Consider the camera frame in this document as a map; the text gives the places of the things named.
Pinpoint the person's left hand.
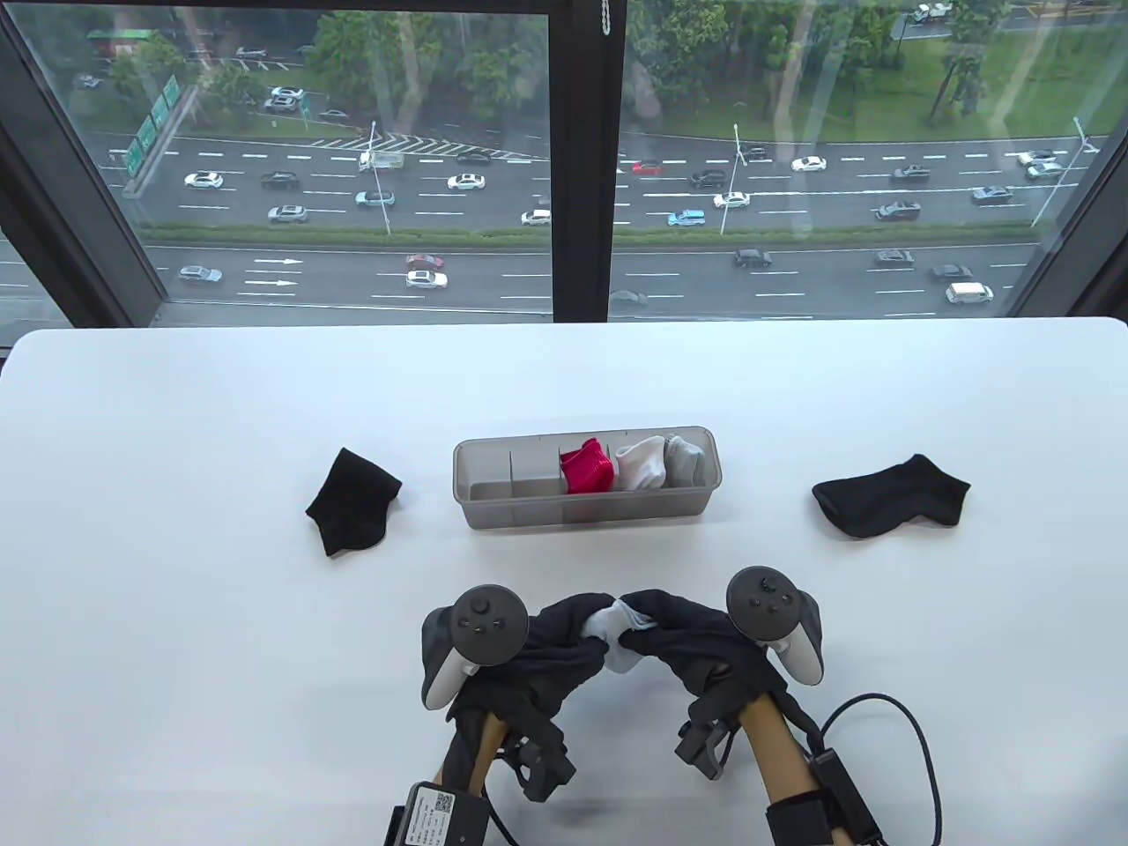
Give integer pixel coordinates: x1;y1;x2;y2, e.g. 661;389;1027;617
445;593;615;724

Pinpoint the person's right hand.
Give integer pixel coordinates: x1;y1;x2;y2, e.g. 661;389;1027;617
620;589;790;724

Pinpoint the black sock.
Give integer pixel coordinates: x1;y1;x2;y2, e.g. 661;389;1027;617
306;448;404;556
812;454;972;540

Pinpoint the person's right forearm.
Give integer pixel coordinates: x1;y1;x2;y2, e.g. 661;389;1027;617
736;701;820;807

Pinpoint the person's left forearm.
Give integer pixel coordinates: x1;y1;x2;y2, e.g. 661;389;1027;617
436;714;508;794

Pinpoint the grey white tracking controller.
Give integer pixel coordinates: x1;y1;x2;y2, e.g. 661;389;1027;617
725;567;825;686
421;584;530;710

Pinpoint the grey plastic divided organizer box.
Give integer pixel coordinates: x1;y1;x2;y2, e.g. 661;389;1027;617
453;426;724;531

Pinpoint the black labelled sensor box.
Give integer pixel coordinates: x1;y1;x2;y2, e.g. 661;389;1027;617
811;749;885;846
401;782;487;846

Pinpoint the black cable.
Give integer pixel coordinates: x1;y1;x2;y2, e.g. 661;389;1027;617
820;694;946;846

